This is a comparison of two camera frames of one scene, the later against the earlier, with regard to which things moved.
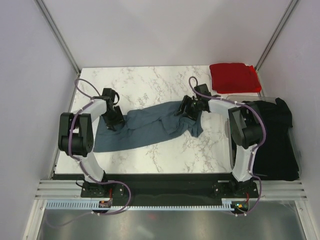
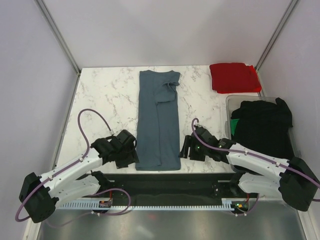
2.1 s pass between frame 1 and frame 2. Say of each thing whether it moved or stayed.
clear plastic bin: stayed
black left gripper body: moved
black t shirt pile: stayed
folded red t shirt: stayed
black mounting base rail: stayed
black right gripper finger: moved
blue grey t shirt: moved
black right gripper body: moved
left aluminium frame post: stayed
